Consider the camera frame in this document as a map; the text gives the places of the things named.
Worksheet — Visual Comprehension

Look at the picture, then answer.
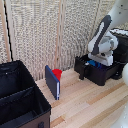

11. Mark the dark blue binder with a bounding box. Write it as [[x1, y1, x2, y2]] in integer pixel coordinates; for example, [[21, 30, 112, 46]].
[[44, 64, 61, 101]]

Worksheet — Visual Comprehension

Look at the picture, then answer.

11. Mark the black air fryer drawer with handle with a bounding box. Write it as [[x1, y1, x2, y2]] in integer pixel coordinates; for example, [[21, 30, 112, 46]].
[[73, 53, 122, 87]]

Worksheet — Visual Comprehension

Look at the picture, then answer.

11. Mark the black fabric storage box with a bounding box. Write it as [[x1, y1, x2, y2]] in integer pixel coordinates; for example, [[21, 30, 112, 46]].
[[0, 59, 52, 128]]

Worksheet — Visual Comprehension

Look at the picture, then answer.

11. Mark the red cup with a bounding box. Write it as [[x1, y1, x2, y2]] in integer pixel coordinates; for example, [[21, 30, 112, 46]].
[[51, 68, 64, 82]]

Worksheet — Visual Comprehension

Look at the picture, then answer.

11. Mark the beige woven folding screen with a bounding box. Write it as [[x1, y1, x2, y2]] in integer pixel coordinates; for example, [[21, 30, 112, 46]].
[[0, 0, 128, 82]]

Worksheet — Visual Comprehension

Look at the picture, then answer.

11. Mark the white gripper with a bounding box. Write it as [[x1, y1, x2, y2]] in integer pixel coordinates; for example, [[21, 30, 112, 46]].
[[87, 50, 115, 67]]

